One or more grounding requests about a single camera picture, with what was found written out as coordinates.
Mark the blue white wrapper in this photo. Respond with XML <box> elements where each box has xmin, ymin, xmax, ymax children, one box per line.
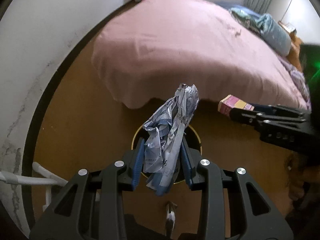
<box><xmin>143</xmin><ymin>83</ymin><xmax>199</xmax><ymax>196</ymax></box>

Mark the small pink yellow box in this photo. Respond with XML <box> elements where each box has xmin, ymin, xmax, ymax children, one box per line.
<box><xmin>217</xmin><ymin>94</ymin><xmax>254</xmax><ymax>116</ymax></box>

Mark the small trash on floor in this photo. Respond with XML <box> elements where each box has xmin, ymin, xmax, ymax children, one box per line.
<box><xmin>165</xmin><ymin>202</ymin><xmax>177</xmax><ymax>239</ymax></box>

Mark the person's right hand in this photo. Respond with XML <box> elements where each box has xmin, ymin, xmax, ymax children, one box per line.
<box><xmin>286</xmin><ymin>152</ymin><xmax>319</xmax><ymax>201</ymax></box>

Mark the wooden bedside table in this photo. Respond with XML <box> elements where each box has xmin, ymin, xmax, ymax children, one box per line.
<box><xmin>278</xmin><ymin>21</ymin><xmax>303</xmax><ymax>72</ymax></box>

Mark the right phone with green light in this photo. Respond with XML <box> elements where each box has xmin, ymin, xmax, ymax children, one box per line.
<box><xmin>299</xmin><ymin>43</ymin><xmax>320</xmax><ymax>112</ymax></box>

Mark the light blue pillow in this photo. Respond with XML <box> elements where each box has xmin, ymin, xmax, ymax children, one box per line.
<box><xmin>255</xmin><ymin>14</ymin><xmax>291</xmax><ymax>57</ymax></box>

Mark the teal patterned blanket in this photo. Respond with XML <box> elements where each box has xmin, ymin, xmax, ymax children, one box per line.
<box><xmin>228</xmin><ymin>7</ymin><xmax>261</xmax><ymax>35</ymax></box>

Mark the pink bed blanket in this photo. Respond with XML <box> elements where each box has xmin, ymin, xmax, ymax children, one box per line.
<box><xmin>92</xmin><ymin>0</ymin><xmax>309</xmax><ymax>109</ymax></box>

